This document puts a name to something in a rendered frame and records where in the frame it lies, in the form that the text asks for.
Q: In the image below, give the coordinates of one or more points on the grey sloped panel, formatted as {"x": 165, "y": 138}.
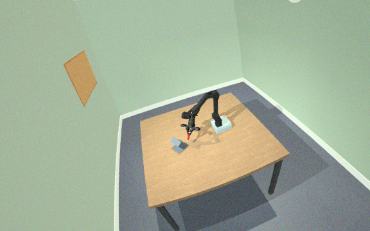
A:
{"x": 178, "y": 145}

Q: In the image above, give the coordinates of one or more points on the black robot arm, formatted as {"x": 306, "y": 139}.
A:
{"x": 195, "y": 109}

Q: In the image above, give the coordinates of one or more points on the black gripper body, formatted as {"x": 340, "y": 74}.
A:
{"x": 190, "y": 125}

